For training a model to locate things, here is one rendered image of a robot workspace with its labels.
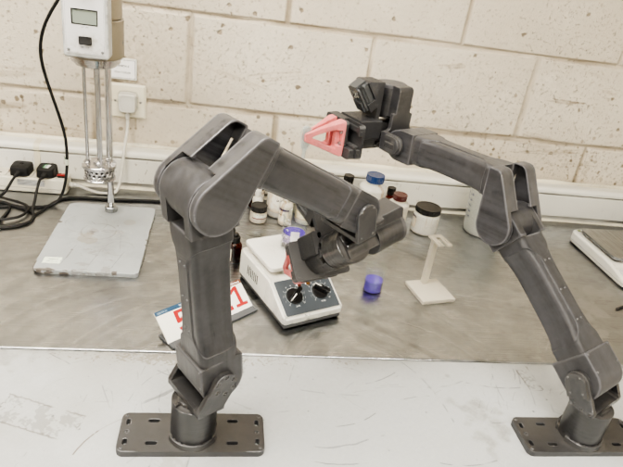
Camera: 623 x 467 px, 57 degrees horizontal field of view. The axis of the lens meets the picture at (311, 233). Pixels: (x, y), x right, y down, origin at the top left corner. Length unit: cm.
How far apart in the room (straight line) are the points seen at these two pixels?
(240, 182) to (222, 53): 89
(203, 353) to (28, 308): 48
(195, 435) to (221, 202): 35
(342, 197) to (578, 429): 52
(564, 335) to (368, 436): 33
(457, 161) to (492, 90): 65
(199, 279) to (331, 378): 39
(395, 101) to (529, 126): 68
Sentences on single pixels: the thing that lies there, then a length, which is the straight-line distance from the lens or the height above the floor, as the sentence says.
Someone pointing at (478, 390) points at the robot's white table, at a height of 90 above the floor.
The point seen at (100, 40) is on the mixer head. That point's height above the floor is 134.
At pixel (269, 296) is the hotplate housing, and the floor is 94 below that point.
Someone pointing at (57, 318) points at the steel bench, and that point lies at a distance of 110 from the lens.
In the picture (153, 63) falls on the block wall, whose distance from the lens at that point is 150.
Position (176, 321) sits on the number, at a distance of 103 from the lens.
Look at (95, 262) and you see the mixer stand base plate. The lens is 123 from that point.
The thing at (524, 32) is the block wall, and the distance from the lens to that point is 164.
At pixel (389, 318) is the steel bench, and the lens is 116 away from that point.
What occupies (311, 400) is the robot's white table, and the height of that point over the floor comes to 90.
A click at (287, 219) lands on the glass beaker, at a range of 111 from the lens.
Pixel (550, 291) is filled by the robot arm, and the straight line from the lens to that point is 96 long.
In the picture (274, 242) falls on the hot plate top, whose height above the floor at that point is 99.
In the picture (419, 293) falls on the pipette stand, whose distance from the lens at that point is 125.
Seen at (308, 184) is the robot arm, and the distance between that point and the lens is 70.
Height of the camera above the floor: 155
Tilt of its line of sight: 27 degrees down
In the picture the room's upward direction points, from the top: 9 degrees clockwise
